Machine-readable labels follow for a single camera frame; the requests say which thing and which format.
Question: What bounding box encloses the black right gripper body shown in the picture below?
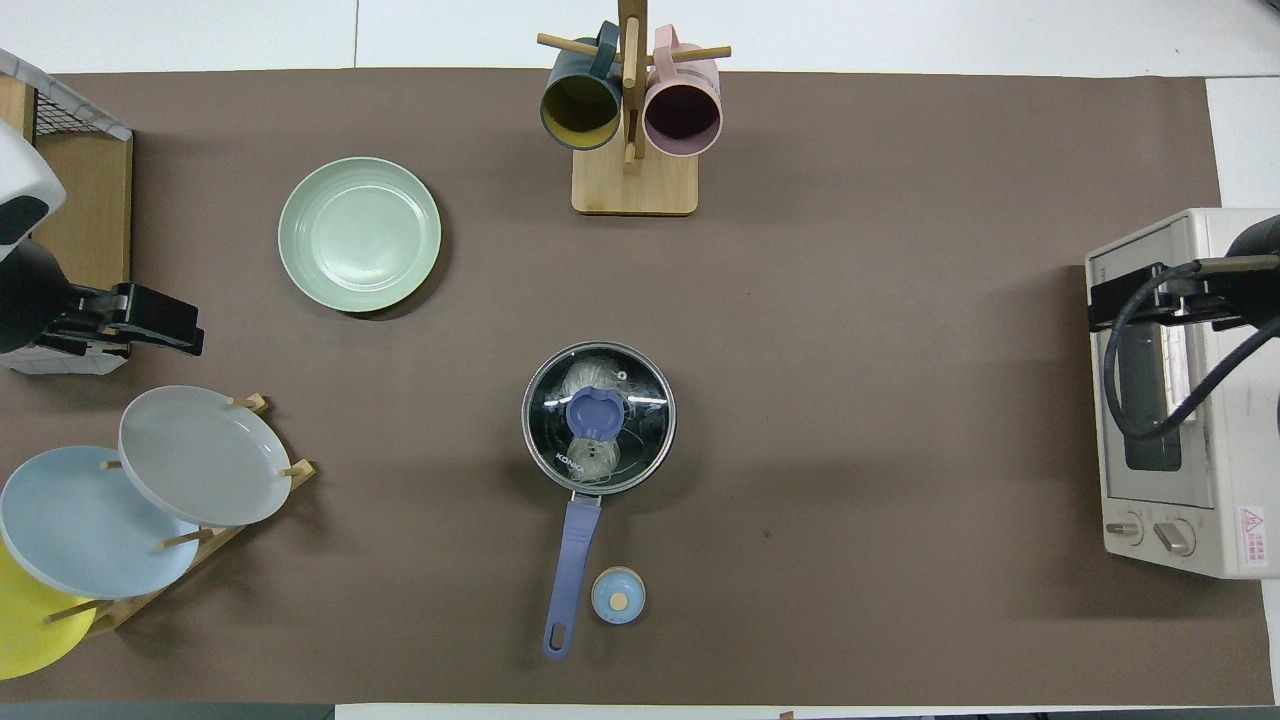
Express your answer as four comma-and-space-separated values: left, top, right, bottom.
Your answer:
1150, 213, 1280, 329

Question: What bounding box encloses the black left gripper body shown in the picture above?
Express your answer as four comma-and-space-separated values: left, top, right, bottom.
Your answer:
0, 240, 131, 353

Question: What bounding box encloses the glass lid with blue knob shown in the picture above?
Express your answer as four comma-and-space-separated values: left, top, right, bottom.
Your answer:
521, 341, 678, 496

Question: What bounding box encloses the white vermicelli bundle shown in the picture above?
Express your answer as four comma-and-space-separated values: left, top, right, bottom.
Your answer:
560, 362, 641, 486

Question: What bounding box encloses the grey plate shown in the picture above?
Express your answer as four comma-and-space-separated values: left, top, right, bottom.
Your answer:
118, 385, 294, 528

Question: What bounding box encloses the light blue plate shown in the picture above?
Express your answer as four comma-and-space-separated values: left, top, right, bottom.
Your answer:
0, 445, 201, 601

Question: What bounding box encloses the wooden plate rack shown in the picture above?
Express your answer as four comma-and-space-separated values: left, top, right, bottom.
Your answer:
45, 393, 318, 636

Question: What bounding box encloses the mint green plate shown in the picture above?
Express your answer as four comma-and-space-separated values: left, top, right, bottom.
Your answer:
277, 156, 443, 314

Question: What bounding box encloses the yellow plate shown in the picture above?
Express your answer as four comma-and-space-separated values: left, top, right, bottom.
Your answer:
0, 540, 98, 681

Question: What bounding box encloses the dark wooden board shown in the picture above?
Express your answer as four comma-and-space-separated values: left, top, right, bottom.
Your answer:
28, 130, 133, 293

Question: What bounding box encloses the white toaster oven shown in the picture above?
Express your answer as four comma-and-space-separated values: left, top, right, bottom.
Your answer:
1085, 207, 1280, 581

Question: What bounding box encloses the brown table mat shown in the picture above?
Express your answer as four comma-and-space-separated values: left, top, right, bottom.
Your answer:
0, 68, 1276, 706

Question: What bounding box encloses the teal mug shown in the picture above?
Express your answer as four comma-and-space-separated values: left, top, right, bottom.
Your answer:
540, 22, 623, 151

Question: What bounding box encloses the dark blue saucepan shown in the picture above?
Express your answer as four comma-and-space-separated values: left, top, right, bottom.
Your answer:
521, 341, 678, 661

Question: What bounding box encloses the pink mug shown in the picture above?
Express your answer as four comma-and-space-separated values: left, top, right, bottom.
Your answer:
643, 25, 723, 158

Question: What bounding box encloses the wooden mug tree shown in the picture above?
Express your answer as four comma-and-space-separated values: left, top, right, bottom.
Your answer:
537, 0, 733, 216

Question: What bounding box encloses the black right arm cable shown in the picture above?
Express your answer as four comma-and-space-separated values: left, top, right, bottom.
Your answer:
1100, 258, 1280, 441

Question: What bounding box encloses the black wire basket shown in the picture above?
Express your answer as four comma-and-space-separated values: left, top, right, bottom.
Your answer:
20, 85, 133, 143

